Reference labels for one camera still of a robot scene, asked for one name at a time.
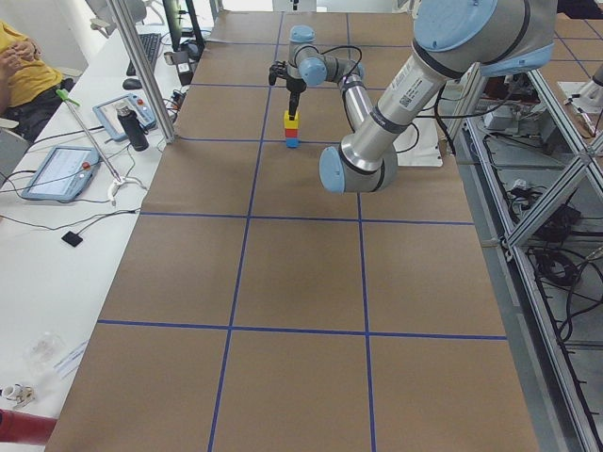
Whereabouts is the green tipped grabber stick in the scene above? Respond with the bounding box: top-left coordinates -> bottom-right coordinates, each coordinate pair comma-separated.
56,89 -> 147,206

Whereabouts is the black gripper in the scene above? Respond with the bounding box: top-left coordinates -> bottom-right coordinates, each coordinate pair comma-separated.
286,77 -> 305,117

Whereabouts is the white camera mast pedestal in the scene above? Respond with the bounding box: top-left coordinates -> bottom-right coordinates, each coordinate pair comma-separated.
394,118 -> 443,168

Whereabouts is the near teach pendant tablet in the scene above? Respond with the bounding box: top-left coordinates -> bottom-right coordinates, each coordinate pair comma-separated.
21,146 -> 101,202

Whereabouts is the red cylinder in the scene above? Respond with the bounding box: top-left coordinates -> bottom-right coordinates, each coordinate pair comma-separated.
0,410 -> 57,445

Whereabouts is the person in yellow shirt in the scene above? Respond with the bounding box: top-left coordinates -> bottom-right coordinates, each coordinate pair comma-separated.
1,22 -> 74,143

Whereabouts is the black keyboard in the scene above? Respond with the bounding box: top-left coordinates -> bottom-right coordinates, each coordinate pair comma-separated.
139,33 -> 161,73

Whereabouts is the black computer mouse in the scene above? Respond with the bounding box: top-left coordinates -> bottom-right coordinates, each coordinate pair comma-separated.
122,78 -> 142,90

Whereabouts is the small black square pad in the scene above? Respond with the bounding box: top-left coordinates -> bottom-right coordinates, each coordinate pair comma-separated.
61,231 -> 83,248

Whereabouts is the blue cube block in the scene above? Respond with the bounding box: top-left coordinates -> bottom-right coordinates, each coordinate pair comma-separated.
285,137 -> 300,149

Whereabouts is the yellow cube block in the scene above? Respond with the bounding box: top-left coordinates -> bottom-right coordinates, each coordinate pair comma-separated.
284,110 -> 300,130

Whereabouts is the aluminium frame post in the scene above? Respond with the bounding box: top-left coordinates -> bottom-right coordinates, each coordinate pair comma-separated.
107,0 -> 175,144

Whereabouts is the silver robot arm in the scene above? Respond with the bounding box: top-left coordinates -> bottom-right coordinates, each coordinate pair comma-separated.
269,1 -> 557,193

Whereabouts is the far teach pendant tablet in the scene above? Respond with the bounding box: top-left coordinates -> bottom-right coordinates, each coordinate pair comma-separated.
91,93 -> 157,143

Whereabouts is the red cube block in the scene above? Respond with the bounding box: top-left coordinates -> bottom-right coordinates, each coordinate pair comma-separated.
285,128 -> 299,139

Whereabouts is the teach pendant tablet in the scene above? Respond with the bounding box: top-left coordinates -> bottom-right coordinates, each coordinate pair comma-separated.
91,93 -> 157,143
21,146 -> 101,202

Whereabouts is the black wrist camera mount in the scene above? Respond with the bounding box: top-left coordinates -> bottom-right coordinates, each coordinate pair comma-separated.
269,61 -> 288,87

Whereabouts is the black water bottle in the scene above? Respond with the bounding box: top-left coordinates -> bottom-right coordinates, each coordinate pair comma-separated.
116,102 -> 149,152

